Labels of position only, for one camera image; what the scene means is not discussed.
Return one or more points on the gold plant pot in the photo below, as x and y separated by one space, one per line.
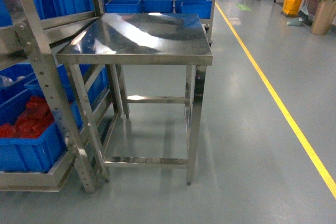
323 18

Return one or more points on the blue bin far middle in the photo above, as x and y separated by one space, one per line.
158 6

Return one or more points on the blue bin far left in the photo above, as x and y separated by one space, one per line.
124 6

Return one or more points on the steel shelf rack left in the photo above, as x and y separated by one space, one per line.
32 38

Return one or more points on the stainless steel table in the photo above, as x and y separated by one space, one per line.
115 40

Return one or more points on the blue bin with red parts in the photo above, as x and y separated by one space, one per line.
30 138

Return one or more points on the blue bin far right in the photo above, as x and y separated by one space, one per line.
200 7

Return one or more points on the yellow mop bucket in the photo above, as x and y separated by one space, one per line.
291 7

